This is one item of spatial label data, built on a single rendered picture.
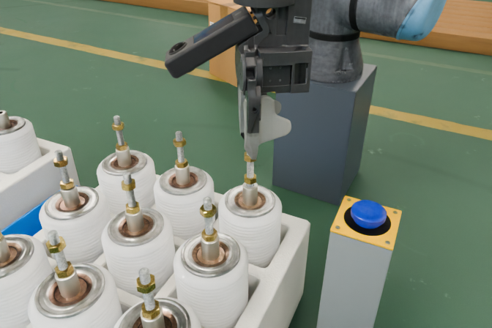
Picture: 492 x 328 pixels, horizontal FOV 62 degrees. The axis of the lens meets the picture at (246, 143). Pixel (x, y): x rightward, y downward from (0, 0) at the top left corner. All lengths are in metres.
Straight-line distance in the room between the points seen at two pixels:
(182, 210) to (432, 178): 0.75
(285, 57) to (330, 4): 0.40
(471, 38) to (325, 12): 1.45
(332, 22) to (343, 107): 0.18
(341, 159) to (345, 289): 0.45
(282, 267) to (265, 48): 0.31
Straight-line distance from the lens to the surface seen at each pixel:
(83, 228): 0.64
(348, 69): 0.91
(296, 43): 0.49
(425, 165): 1.24
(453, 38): 2.27
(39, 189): 0.93
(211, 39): 0.47
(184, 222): 0.65
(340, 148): 0.94
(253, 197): 0.60
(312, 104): 0.91
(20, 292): 0.60
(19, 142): 0.91
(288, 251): 0.64
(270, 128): 0.52
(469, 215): 1.11
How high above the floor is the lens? 0.64
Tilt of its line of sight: 31 degrees down
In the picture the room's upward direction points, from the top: straight up
